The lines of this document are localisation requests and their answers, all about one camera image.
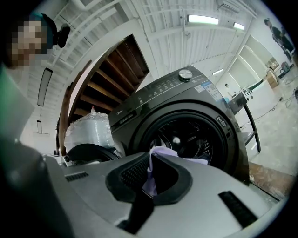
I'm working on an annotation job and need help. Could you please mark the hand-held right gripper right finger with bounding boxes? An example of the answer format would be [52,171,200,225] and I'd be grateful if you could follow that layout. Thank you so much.
[144,154,280,238]

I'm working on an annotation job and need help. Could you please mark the white ceiling air conditioner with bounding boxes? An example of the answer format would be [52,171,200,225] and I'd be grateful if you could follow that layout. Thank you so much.
[218,0,241,13]

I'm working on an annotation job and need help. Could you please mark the black side table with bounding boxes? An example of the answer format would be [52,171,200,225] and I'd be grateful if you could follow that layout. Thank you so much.
[229,92,262,153]

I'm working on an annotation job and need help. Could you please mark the plastic-wrapped black appliance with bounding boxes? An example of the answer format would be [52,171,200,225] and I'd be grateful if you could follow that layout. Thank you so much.
[64,112,117,154]

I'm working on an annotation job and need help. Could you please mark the wooden staircase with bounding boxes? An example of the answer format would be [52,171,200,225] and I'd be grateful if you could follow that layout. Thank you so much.
[55,33,150,155]

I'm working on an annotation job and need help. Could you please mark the black washing machine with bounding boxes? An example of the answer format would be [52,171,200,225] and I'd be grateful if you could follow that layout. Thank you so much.
[66,65,251,187]

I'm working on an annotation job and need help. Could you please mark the closed cardboard box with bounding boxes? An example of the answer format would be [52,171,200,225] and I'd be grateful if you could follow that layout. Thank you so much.
[266,69,280,89]

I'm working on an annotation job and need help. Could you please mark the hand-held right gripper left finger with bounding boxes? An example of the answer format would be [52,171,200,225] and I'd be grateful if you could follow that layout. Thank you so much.
[44,152,155,238]

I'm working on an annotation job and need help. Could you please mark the black head-mounted camera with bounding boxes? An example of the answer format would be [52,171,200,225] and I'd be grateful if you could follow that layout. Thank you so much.
[41,13,71,49]

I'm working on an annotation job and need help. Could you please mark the person's head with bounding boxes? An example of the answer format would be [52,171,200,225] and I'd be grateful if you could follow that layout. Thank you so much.
[3,13,59,69]

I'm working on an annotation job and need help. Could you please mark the white rectangular bathtub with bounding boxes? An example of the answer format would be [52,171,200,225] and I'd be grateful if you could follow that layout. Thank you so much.
[241,78,274,99]

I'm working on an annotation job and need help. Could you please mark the purple clothes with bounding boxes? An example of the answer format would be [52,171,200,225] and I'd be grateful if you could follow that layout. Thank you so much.
[142,146,209,197]

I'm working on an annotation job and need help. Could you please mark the person's white shirt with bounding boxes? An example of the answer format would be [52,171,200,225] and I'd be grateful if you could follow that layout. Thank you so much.
[0,66,36,150]

